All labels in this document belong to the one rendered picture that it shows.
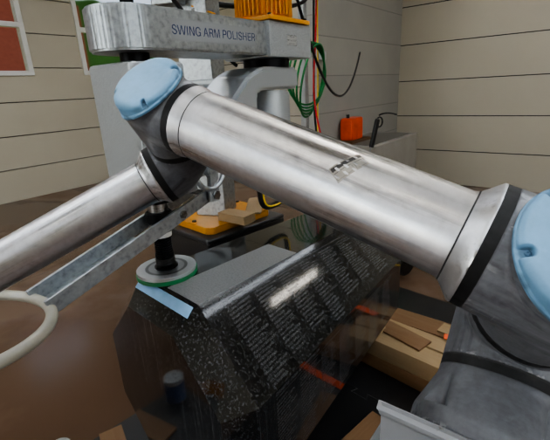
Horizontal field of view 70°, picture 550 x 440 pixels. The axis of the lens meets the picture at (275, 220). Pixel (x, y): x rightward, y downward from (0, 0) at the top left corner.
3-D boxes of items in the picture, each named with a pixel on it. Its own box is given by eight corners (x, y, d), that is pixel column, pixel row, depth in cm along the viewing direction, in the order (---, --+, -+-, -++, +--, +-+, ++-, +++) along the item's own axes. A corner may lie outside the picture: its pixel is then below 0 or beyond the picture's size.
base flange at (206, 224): (163, 219, 251) (162, 212, 250) (223, 202, 284) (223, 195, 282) (209, 236, 218) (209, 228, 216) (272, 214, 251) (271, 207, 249)
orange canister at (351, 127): (335, 143, 474) (335, 115, 464) (354, 138, 511) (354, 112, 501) (352, 144, 461) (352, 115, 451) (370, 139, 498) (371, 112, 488)
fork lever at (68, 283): (191, 190, 162) (187, 180, 159) (225, 196, 151) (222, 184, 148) (28, 300, 118) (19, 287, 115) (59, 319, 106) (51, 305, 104)
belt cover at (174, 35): (267, 70, 193) (265, 32, 188) (312, 66, 178) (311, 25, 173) (75, 70, 121) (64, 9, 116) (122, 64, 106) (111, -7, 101)
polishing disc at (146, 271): (136, 263, 152) (136, 260, 152) (192, 253, 158) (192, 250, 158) (136, 287, 133) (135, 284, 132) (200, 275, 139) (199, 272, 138)
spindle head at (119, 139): (191, 182, 163) (178, 66, 149) (230, 188, 150) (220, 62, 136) (113, 204, 136) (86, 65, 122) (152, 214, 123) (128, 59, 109)
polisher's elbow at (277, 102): (241, 135, 184) (237, 92, 178) (275, 132, 195) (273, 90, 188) (263, 139, 169) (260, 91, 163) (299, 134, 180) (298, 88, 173)
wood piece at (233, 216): (218, 220, 231) (217, 212, 230) (229, 215, 239) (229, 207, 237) (244, 226, 220) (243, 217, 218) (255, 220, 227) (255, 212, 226)
